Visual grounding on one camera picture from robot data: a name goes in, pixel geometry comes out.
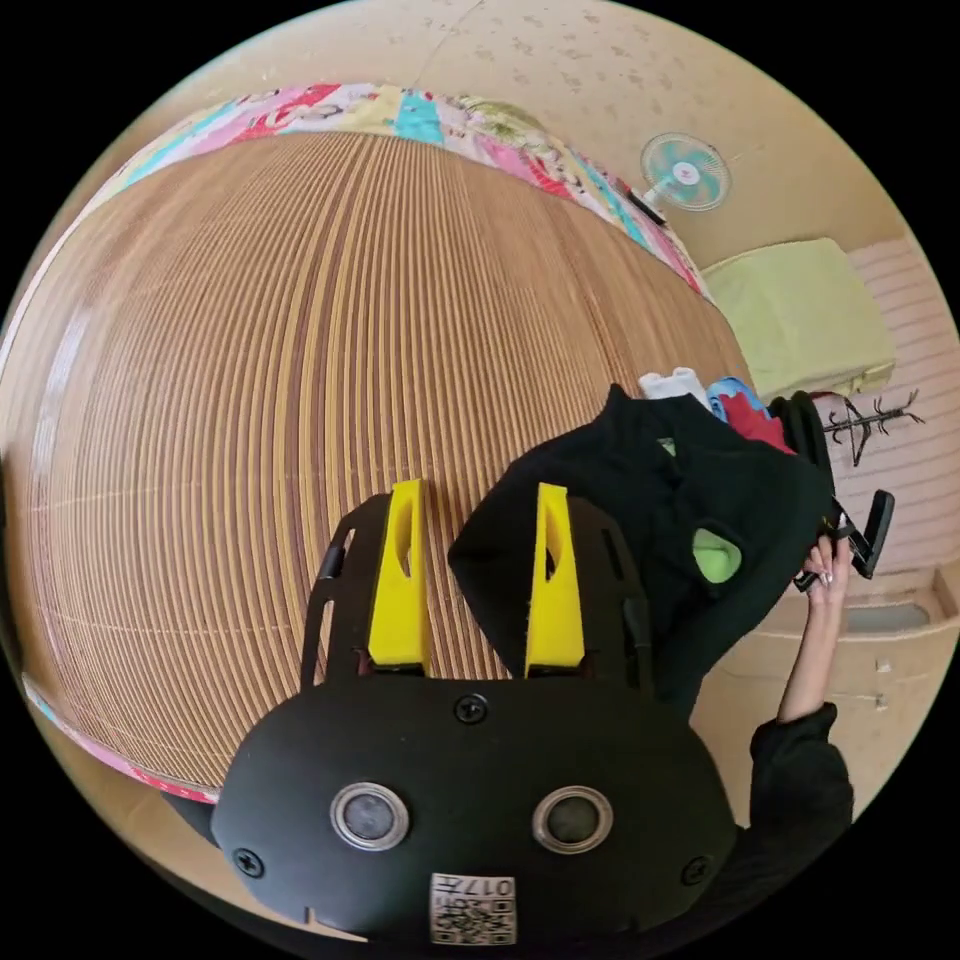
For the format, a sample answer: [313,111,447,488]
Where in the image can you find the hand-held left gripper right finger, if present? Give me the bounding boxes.
[523,482,586,679]

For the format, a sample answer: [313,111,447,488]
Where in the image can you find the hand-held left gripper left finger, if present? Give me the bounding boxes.
[367,478,433,670]

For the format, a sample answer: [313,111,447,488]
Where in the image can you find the black long sleeve shirt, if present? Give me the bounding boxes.
[446,383,836,714]

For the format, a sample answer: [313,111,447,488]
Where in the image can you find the person's right forearm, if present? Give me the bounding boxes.
[775,596,850,726]

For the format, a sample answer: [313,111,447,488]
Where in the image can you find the person's right hand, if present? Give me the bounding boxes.
[803,535,853,607]

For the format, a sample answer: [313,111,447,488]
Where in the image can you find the black clothes hanger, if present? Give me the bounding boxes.
[822,388,928,468]

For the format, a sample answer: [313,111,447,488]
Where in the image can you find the pile of clothes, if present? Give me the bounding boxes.
[637,365,798,456]

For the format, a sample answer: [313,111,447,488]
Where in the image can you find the folded light green blanket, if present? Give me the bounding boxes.
[703,237,899,404]

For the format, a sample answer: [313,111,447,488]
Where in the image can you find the person's body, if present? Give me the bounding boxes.
[644,701,857,954]

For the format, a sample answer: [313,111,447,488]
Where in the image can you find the bed with woven mat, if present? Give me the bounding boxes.
[0,80,755,808]

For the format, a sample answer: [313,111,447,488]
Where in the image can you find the teal electric fan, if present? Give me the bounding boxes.
[626,131,733,228]

